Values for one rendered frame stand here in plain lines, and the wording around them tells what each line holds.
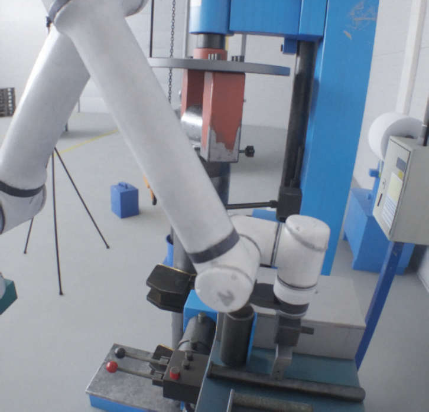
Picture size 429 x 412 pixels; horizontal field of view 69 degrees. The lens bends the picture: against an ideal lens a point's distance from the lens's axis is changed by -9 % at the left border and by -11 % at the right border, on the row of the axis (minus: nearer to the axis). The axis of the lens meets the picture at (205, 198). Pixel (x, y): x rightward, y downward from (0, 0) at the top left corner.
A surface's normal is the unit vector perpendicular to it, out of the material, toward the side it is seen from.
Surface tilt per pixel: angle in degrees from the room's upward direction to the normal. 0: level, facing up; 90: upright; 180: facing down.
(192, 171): 62
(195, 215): 77
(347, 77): 90
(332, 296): 0
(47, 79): 99
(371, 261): 90
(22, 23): 90
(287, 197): 90
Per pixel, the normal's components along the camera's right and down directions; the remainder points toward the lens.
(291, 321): 0.07, -0.93
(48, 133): 0.58, 0.72
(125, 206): 0.61, 0.32
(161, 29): -0.20, 0.34
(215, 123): 0.24, 0.37
